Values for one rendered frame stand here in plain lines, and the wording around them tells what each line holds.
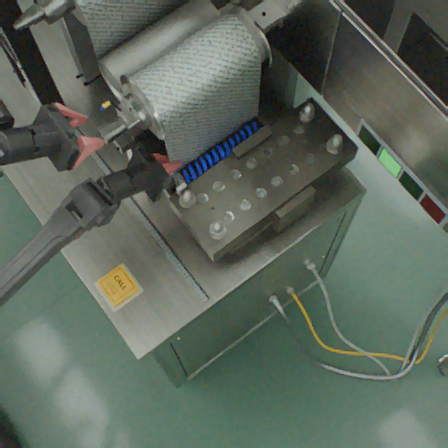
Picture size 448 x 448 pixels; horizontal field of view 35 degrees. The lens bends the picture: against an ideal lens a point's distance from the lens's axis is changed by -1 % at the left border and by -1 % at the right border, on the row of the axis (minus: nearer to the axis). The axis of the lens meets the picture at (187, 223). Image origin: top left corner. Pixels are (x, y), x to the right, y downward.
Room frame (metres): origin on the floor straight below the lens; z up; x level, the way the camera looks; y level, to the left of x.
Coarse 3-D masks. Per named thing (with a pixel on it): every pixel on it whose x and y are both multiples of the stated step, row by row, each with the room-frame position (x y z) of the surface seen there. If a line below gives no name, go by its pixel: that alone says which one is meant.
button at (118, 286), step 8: (112, 272) 0.46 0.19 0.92; (120, 272) 0.46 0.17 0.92; (104, 280) 0.44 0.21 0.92; (112, 280) 0.44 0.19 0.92; (120, 280) 0.44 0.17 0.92; (128, 280) 0.43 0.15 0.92; (104, 288) 0.43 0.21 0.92; (112, 288) 0.42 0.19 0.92; (120, 288) 0.42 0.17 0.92; (128, 288) 0.42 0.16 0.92; (136, 288) 0.41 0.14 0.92; (112, 296) 0.40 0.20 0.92; (120, 296) 0.40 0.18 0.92; (128, 296) 0.40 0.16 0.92; (112, 304) 0.39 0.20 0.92; (120, 304) 0.39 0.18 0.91
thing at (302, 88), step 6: (300, 78) 0.96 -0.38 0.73; (300, 84) 0.96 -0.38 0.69; (306, 84) 0.97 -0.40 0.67; (300, 90) 0.96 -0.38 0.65; (306, 90) 0.97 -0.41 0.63; (300, 96) 0.96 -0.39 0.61; (306, 96) 0.97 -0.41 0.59; (294, 102) 0.96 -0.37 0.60; (300, 102) 0.97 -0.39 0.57; (444, 360) 0.20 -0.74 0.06; (438, 366) 0.19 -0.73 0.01; (444, 366) 0.18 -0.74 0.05; (444, 372) 0.17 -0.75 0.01
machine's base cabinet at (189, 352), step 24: (336, 216) 0.51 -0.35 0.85; (312, 240) 0.49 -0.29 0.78; (336, 240) 0.53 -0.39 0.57; (288, 264) 0.46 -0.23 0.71; (240, 288) 0.39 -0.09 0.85; (264, 288) 0.42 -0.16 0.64; (216, 312) 0.36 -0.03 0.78; (240, 312) 0.39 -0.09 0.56; (264, 312) 0.43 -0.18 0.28; (192, 336) 0.32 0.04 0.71; (216, 336) 0.35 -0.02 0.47; (240, 336) 0.39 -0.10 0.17; (168, 360) 0.28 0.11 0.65; (192, 360) 0.31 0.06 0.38
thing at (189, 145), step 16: (256, 80) 0.72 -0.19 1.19; (240, 96) 0.70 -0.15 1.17; (256, 96) 0.72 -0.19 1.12; (224, 112) 0.68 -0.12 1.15; (240, 112) 0.70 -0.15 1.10; (256, 112) 0.72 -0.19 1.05; (192, 128) 0.65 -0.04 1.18; (208, 128) 0.66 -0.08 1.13; (224, 128) 0.68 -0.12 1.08; (240, 128) 0.70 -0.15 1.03; (176, 144) 0.63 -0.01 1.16; (192, 144) 0.65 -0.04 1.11; (208, 144) 0.66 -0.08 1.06; (176, 160) 0.63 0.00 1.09; (192, 160) 0.64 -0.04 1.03
